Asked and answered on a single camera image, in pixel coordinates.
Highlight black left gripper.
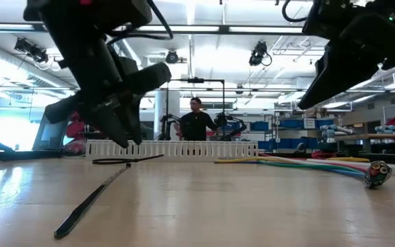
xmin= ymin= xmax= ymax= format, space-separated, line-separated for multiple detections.
xmin=43 ymin=34 xmax=173 ymax=149

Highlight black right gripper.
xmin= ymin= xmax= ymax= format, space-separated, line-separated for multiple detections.
xmin=298 ymin=13 xmax=395 ymax=110

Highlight white slotted cable duct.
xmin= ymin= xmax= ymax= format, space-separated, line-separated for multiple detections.
xmin=85 ymin=139 xmax=259 ymax=163

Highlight multicolour wire harness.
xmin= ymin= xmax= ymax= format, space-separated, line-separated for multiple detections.
xmin=213 ymin=154 xmax=393 ymax=189

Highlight red equipment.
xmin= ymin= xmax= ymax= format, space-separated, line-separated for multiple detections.
xmin=65 ymin=111 xmax=87 ymax=155

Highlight white round column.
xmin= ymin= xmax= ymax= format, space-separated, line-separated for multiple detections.
xmin=154 ymin=89 xmax=181 ymax=141

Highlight person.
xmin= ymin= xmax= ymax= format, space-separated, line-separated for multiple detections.
xmin=178 ymin=97 xmax=219 ymax=141

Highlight wooden workbench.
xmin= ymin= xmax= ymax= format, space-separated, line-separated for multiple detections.
xmin=334 ymin=132 xmax=395 ymax=155

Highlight grey flat monitor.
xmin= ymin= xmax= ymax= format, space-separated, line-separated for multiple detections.
xmin=32 ymin=113 xmax=71 ymax=152

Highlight black ceiling camera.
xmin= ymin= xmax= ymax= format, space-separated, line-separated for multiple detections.
xmin=14 ymin=36 xmax=49 ymax=64
xmin=165 ymin=49 xmax=180 ymax=65
xmin=248 ymin=40 xmax=273 ymax=67

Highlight red wire spool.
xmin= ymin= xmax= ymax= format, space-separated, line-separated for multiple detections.
xmin=310 ymin=150 xmax=332 ymax=161

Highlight yellow wire spool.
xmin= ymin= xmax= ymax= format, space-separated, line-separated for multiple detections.
xmin=326 ymin=156 xmax=370 ymax=163

